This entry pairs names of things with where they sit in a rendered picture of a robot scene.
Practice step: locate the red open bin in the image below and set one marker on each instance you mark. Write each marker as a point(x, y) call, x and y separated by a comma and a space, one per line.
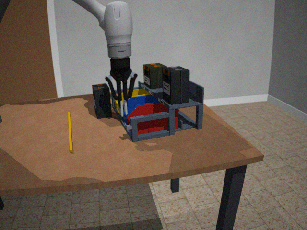
point(153, 125)

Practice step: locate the blue bin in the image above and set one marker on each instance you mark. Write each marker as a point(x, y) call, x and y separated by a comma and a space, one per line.
point(133, 102)

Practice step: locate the grey metal bin shelf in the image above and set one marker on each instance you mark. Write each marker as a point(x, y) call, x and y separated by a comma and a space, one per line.
point(196, 97)

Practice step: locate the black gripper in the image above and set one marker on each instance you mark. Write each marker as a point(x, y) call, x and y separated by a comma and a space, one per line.
point(120, 71)

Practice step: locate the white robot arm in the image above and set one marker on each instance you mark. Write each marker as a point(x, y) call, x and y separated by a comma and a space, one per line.
point(115, 19)

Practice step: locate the yellow open bin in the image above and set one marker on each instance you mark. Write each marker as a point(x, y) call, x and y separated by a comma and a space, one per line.
point(136, 92)

